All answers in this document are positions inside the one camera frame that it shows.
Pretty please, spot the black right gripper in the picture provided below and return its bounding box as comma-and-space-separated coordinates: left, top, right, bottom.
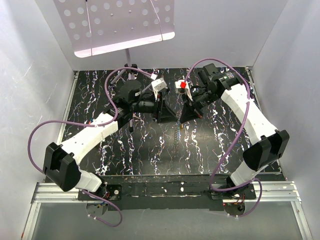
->
179, 88, 219, 124

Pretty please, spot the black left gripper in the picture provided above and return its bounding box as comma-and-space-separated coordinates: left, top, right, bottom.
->
130, 91, 178, 124

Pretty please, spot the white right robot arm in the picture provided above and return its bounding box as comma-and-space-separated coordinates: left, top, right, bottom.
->
174, 63, 290, 199

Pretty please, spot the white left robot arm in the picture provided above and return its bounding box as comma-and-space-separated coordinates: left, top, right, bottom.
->
43, 78, 178, 200

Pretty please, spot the white perforated music stand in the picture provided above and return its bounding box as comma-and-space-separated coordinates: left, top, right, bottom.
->
52, 0, 176, 133

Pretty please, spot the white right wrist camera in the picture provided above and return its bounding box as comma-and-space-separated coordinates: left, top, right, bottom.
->
174, 79, 193, 102

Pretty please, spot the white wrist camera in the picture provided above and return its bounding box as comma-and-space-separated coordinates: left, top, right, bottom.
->
174, 79, 193, 102
151, 77, 168, 101

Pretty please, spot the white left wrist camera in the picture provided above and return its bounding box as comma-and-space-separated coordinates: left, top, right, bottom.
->
151, 77, 168, 101

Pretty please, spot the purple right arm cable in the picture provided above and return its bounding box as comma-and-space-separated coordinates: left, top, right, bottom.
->
184, 58, 263, 218

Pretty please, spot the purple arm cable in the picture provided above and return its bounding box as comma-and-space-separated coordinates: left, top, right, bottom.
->
184, 58, 263, 218
27, 67, 158, 228

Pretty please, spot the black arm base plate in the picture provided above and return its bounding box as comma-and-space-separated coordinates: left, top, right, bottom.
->
77, 172, 257, 212

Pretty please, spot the aluminium rail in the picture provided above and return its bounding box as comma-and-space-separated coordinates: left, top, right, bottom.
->
21, 181, 313, 240

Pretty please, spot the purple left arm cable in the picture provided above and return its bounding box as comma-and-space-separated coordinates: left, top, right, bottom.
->
27, 67, 158, 228

